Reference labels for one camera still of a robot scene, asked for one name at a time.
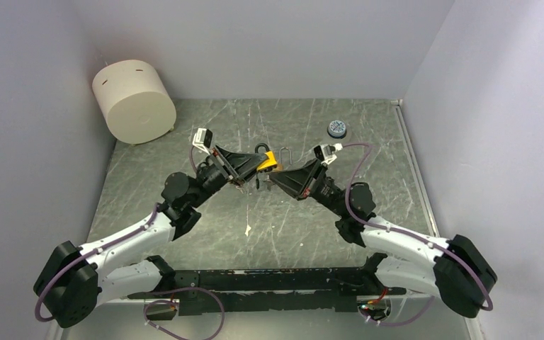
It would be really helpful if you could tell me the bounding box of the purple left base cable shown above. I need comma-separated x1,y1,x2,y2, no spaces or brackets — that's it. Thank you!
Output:
142,287,226,340

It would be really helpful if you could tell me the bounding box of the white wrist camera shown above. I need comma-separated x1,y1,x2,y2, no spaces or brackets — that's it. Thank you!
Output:
313,143,343,166
192,127,213,154

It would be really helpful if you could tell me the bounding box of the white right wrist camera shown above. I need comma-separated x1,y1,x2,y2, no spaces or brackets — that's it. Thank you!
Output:
313,143,343,166

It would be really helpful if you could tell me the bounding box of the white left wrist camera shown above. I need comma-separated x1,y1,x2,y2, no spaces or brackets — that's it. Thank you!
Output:
192,127,213,154

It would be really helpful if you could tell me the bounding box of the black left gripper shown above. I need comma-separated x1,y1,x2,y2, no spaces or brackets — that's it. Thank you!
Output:
188,144,270,209

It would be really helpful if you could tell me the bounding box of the yellow black padlock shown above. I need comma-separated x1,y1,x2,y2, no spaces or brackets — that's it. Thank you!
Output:
254,143,278,190

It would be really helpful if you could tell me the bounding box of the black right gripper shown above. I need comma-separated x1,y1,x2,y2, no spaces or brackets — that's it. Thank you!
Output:
268,158,348,217

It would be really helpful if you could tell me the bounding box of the cream cylindrical container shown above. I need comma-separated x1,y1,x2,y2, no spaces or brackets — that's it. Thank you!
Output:
92,59,177,145

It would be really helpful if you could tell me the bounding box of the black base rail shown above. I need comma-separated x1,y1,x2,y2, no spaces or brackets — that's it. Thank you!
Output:
129,267,406,316

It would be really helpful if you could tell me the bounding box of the silver key pair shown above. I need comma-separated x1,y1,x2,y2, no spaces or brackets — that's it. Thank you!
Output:
257,171,273,191

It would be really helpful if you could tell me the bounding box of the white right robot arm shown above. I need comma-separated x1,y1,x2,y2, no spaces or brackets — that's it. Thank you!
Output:
269,159,497,318

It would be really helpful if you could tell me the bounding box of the small brass padlock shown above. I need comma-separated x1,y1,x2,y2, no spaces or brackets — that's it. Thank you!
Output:
277,147,293,171

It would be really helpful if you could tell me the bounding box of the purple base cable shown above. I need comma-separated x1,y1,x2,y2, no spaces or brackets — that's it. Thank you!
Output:
358,286,437,329
142,287,226,340

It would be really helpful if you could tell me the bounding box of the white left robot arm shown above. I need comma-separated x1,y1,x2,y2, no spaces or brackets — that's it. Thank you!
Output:
33,144,276,328

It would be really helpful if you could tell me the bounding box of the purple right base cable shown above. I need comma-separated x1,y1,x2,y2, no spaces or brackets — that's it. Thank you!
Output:
358,286,437,329

